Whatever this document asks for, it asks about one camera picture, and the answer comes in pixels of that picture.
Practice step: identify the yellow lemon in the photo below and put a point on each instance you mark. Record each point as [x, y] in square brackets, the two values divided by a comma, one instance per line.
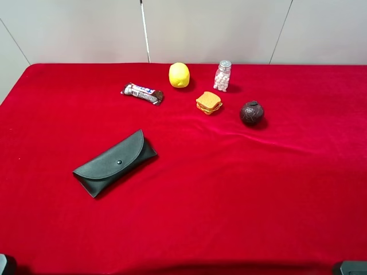
[179, 75]

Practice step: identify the black object bottom right corner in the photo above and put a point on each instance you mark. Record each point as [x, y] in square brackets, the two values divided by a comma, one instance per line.
[350, 268]

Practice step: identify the black object corner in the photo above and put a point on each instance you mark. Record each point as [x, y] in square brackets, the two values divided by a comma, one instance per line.
[8, 265]
[350, 268]

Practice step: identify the black object bottom left corner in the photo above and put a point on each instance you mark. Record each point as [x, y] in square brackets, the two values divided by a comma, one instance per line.
[8, 265]

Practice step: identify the toy sandwich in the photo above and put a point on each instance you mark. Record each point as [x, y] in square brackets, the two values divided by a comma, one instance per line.
[208, 102]

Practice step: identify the chocolate candy bar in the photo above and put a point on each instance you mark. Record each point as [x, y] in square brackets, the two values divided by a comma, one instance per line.
[151, 95]

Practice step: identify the glass jar of pink candies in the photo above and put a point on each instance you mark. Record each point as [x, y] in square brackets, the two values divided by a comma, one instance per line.
[222, 76]

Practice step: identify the dark brown round fruit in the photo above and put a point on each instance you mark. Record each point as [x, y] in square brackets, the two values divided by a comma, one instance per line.
[251, 113]

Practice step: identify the black glasses case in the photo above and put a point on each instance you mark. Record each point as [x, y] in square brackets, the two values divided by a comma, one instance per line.
[105, 169]

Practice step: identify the red velvet tablecloth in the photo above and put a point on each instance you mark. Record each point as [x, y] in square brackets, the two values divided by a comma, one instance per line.
[284, 196]

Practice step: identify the white vertical pole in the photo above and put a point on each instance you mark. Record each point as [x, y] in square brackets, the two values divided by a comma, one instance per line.
[145, 30]

